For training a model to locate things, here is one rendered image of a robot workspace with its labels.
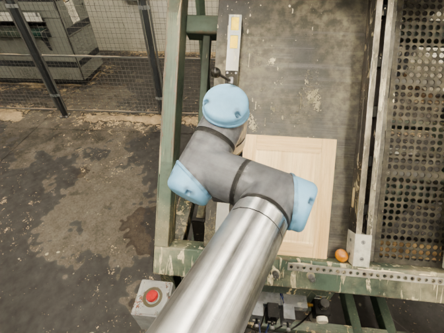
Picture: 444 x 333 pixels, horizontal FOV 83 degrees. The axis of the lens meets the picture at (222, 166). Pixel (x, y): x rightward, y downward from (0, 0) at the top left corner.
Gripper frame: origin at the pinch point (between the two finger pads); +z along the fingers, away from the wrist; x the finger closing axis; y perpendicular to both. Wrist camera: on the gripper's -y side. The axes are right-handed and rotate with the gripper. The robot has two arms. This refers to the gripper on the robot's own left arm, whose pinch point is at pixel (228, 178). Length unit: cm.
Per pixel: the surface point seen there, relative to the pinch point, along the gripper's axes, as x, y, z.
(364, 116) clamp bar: -49, 33, 17
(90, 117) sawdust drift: 202, 145, 231
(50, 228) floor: 154, -10, 149
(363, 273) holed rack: -54, -24, 40
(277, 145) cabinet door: -18.1, 22.9, 25.5
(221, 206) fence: 2.9, -2.0, 33.7
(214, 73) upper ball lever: 7.5, 39.7, 4.2
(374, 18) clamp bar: -50, 66, 3
